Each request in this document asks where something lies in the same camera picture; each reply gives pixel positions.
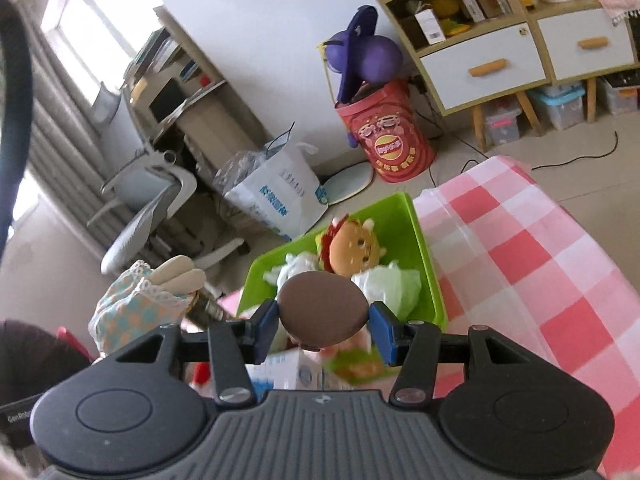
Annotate cream bunny doll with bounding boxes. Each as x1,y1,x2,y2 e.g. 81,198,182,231
88,255,209,357

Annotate wooden cabinet with white drawers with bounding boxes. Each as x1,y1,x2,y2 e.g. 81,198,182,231
349,0,640,154

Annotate clear storage box blue lid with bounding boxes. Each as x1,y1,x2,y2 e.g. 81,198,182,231
529,84,587,132

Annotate white round floor base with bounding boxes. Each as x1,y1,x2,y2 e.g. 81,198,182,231
319,164,374,207

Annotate purple hopper ball toy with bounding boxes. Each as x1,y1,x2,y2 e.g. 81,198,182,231
316,5,404,104

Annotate grey curtain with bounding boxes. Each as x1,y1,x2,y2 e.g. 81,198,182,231
0,25,132,253

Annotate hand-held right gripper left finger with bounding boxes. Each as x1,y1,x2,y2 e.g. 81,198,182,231
115,299,280,406

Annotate pink checked tablecloth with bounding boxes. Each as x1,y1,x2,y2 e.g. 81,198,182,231
412,155,640,480

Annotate black floor cable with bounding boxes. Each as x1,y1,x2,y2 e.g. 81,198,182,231
426,129,622,188

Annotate dark maroon cloth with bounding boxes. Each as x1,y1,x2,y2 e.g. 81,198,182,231
0,319,95,406

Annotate grey office chair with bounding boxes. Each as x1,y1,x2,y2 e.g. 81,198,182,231
87,150,249,276

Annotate white and blue milk carton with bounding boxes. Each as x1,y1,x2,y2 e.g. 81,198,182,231
245,349,352,392

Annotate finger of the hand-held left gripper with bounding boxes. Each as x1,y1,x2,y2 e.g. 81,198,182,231
186,292,234,324

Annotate green plastic bin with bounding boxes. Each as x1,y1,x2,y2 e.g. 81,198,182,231
235,192,449,335

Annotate clear storage box pink contents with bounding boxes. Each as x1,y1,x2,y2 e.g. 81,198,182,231
481,97,524,147

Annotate white cloth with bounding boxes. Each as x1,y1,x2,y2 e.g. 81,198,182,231
262,252,322,287

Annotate white paper shopping bag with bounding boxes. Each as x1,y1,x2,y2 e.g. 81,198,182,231
214,122,332,242

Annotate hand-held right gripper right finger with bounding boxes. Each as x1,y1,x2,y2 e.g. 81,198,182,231
368,302,523,407

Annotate wooden desk with shelves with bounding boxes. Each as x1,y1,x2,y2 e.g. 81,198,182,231
121,5,262,173

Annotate brown oval puff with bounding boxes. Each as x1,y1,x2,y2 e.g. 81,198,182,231
277,271,370,350

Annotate small white carton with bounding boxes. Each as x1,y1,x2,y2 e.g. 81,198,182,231
414,7,447,46

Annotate hamburger plush toy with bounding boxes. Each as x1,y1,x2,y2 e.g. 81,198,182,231
316,214,389,279

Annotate red snack bucket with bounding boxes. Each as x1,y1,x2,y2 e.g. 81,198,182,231
333,80,437,184

